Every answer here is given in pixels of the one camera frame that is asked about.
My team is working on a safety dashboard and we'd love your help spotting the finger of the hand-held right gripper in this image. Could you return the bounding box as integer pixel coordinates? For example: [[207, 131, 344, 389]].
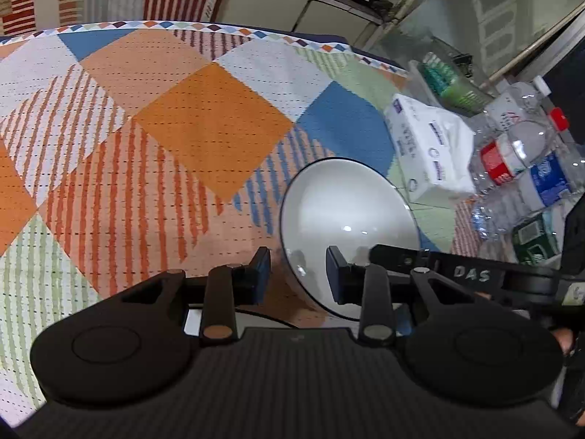
[[369, 244, 570, 305]]

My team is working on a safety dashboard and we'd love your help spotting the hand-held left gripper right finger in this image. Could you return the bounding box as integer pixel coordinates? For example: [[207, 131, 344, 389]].
[[326, 245, 494, 347]]

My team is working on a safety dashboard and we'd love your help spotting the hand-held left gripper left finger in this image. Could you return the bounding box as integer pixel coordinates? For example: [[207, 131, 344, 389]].
[[120, 246, 272, 347]]

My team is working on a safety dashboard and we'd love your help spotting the white ribbed bowl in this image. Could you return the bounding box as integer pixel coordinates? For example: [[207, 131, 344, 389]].
[[280, 158, 418, 322]]

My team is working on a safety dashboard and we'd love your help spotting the person's right hand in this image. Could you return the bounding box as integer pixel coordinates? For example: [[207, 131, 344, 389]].
[[548, 328, 575, 355]]

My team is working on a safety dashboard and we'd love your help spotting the green label water bottle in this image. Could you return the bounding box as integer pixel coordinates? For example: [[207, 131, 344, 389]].
[[509, 206, 568, 267]]

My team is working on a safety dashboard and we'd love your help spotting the blue label water bottle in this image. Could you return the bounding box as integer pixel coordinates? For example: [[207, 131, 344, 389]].
[[471, 149, 577, 239]]

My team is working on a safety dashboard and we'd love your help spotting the red label water bottle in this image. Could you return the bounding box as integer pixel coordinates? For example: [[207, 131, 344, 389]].
[[473, 107, 571, 189]]

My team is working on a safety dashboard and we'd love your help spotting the white tissue pack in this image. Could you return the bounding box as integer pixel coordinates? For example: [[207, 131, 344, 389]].
[[383, 94, 478, 204]]

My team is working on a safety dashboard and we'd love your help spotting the white cap clear bottle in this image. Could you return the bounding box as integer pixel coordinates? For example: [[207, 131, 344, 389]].
[[483, 75, 552, 125]]

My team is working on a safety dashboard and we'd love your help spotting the patchwork tablecloth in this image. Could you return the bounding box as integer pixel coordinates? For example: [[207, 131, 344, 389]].
[[0, 20, 480, 427]]

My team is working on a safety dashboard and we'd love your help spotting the green striped packet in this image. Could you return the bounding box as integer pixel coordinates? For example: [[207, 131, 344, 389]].
[[408, 50, 495, 116]]

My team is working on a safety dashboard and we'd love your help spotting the grey metal panel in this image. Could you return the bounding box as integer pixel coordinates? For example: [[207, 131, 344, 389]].
[[366, 0, 585, 98]]

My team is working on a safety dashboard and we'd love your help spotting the white base cabinet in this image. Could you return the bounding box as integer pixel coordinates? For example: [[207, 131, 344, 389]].
[[214, 0, 382, 38]]

